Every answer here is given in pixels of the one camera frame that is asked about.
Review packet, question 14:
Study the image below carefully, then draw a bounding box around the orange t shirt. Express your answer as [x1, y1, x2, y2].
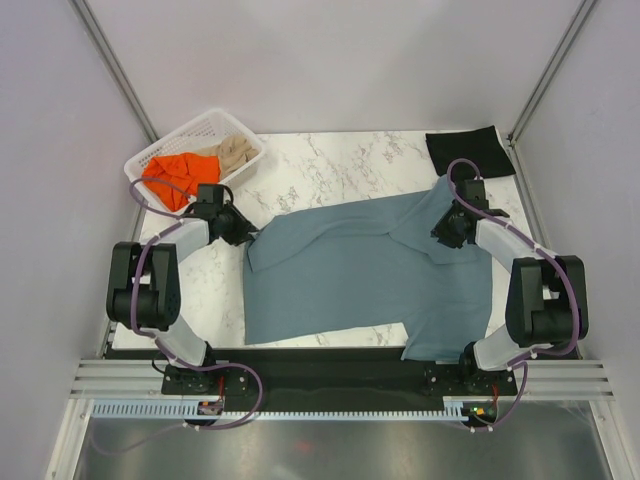
[142, 152, 220, 212]

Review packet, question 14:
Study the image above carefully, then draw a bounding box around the beige t shirt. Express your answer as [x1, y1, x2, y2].
[195, 134, 259, 179]

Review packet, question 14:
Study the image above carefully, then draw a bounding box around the aluminium frame post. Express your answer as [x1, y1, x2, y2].
[506, 0, 599, 148]
[69, 0, 159, 143]

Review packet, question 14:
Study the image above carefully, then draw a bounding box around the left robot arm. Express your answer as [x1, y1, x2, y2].
[106, 182, 258, 393]

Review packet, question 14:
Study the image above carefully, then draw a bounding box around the right aluminium frame post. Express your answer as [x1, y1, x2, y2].
[506, 0, 599, 148]

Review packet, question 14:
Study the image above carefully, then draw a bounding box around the white slotted cable duct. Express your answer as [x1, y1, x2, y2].
[92, 399, 497, 421]

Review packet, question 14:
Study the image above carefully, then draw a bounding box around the folded black t shirt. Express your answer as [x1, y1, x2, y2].
[425, 126, 515, 179]

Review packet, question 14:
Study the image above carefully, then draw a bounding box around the blue t shirt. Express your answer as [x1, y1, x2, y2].
[243, 179, 493, 361]

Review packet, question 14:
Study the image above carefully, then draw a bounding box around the left aluminium frame post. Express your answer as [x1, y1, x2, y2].
[69, 0, 159, 143]

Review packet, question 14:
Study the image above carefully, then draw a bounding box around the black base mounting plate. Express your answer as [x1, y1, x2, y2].
[161, 347, 517, 411]

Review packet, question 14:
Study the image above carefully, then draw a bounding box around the white plastic laundry basket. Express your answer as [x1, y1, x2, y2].
[124, 109, 265, 215]

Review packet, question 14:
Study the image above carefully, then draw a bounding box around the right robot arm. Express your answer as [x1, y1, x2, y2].
[431, 179, 588, 394]

